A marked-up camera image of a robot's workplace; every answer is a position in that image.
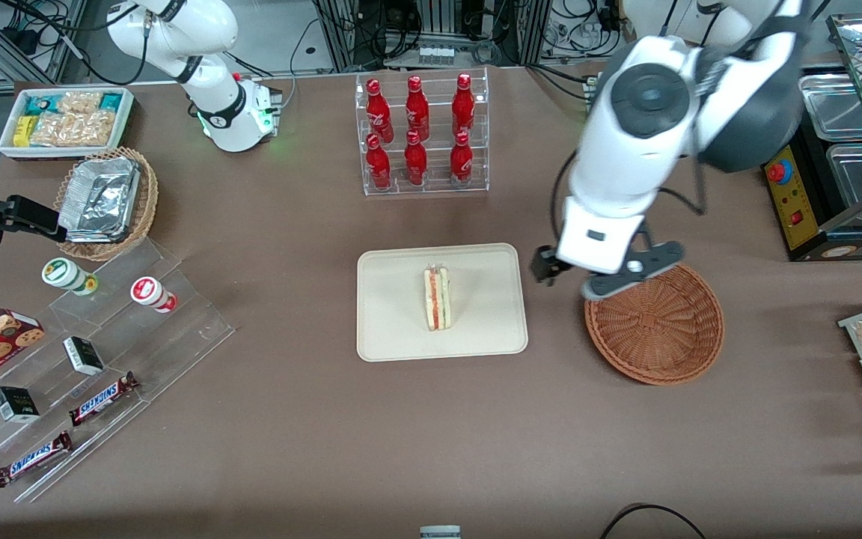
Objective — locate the round brown wicker basket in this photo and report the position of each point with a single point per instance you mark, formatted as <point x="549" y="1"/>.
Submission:
<point x="663" y="337"/>

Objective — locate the triangle sandwich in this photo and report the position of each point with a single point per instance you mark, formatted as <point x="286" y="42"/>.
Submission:
<point x="435" y="299"/>

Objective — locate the clear acrylic bottle rack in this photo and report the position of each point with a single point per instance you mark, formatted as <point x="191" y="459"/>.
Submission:
<point x="440" y="150"/>

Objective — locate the small grey device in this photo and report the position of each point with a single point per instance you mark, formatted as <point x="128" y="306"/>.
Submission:
<point x="440" y="533"/>

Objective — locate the white rectangular snack bin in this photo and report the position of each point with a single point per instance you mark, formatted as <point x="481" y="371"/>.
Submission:
<point x="57" y="153"/>

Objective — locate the clear acrylic stepped stand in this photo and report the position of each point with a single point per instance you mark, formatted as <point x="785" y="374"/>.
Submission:
<point x="191" y="329"/>

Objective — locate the black food warmer appliance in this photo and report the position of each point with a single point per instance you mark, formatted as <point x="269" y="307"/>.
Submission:
<point x="794" y="202"/>

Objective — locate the large rice cracker bag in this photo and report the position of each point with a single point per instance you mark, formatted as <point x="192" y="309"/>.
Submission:
<point x="72" y="129"/>

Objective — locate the red cola bottle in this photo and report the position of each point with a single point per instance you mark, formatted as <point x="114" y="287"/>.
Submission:
<point x="461" y="162"/>
<point x="378" y="165"/>
<point x="377" y="108"/>
<point x="417" y="108"/>
<point x="463" y="105"/>
<point x="415" y="162"/>

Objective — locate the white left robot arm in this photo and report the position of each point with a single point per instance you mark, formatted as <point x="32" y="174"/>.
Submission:
<point x="648" y="93"/>

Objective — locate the white power strip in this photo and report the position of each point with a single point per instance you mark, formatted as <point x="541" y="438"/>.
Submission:
<point x="436" y="54"/>

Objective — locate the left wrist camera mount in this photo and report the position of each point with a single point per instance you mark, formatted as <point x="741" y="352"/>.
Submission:
<point x="648" y="262"/>

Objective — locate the green lidded cup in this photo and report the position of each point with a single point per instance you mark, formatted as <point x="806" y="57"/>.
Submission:
<point x="63" y="273"/>

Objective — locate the yellow snack pack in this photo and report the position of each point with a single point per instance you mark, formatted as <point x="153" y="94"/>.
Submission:
<point x="23" y="131"/>

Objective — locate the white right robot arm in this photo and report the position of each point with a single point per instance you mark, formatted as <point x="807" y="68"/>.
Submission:
<point x="199" y="30"/>

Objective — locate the snickers chocolate bar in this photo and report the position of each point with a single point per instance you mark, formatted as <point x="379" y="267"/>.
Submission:
<point x="102" y="398"/>
<point x="33" y="459"/>

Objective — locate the oval light wicker basket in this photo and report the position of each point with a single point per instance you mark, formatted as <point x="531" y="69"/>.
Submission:
<point x="147" y="209"/>

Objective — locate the red lidded cup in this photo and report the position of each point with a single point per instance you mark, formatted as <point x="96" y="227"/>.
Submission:
<point x="148" y="290"/>

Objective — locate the aluminium foil container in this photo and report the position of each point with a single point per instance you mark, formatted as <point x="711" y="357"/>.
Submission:
<point x="98" y="198"/>

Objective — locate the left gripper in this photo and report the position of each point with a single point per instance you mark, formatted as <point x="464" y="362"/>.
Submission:
<point x="544" y="266"/>

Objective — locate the beige plastic tray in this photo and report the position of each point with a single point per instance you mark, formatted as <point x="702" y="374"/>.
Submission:
<point x="483" y="314"/>

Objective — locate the small dark green box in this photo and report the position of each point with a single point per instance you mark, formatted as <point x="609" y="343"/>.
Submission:
<point x="16" y="404"/>
<point x="83" y="355"/>

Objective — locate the green snack pack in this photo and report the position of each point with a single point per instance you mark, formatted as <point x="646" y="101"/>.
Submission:
<point x="39" y="103"/>

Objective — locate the teal snack pack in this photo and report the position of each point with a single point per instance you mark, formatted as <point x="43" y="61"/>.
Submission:
<point x="111" y="101"/>

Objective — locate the aluminium frame rack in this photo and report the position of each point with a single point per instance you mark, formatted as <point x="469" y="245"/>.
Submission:
<point x="345" y="37"/>

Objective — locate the small rice cracker bag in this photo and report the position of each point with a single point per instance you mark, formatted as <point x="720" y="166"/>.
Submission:
<point x="79" y="102"/>

